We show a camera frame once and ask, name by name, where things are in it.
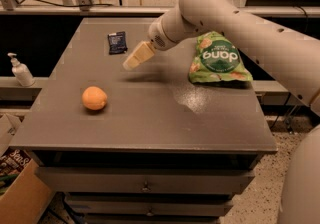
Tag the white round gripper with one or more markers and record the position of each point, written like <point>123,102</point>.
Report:
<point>157,37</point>

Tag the dark blue rxbar wrapper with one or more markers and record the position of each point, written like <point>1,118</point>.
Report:
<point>117,42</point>

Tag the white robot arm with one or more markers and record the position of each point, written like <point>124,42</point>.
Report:
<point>288,56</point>

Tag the orange fruit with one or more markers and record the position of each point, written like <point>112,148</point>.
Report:
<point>94,98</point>

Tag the green dang chips bag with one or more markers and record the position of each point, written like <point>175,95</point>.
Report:
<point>217,60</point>

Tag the grey drawer cabinet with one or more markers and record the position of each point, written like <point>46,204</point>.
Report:
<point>162,150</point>

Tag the white pump lotion bottle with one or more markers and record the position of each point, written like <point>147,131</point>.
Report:
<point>21,71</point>

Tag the snack packages in box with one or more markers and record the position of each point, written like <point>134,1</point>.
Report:
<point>12,163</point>

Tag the brown cardboard box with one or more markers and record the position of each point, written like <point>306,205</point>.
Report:
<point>27,198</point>

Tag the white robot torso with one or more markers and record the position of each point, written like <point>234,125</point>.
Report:
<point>300,199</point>

